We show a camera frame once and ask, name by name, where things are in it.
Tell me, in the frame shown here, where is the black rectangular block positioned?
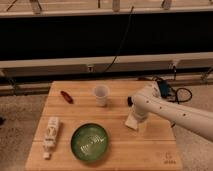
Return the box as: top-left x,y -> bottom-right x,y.
127,96 -> 133,107

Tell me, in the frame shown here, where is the black hanging cable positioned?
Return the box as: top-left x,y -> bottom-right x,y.
101,4 -> 136,74

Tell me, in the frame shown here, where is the blue box on floor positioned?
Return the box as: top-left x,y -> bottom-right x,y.
157,81 -> 169,98

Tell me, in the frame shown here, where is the translucent plastic cup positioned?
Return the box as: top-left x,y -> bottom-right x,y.
93,85 -> 109,107

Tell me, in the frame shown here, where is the white tube with cap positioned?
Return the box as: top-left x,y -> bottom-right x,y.
43,117 -> 60,160

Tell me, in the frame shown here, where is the green ceramic bowl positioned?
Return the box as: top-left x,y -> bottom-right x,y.
70,123 -> 109,163

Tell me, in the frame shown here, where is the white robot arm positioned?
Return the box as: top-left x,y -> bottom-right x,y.
131,83 -> 213,142

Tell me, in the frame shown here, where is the white sponge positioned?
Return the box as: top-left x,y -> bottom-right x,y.
125,115 -> 138,130

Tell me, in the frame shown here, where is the red chili pepper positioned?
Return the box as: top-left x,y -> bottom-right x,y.
60,91 -> 73,104

